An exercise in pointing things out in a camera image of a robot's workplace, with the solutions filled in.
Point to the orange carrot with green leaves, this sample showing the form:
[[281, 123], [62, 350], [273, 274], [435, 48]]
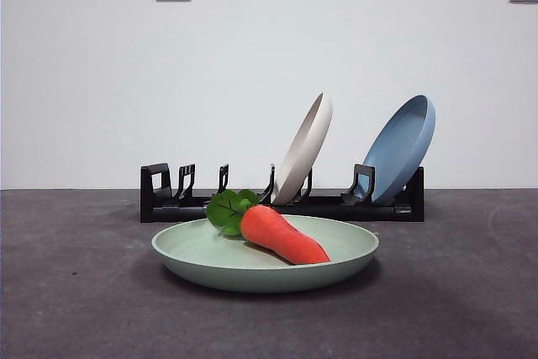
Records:
[[277, 233]]

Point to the green round plate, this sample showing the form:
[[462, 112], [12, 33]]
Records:
[[202, 258]]

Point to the beige round plate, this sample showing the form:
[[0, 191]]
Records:
[[302, 153]]

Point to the black plate rack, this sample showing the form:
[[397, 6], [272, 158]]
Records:
[[357, 210]]

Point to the blue round plate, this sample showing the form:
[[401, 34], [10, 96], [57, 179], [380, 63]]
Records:
[[399, 153]]

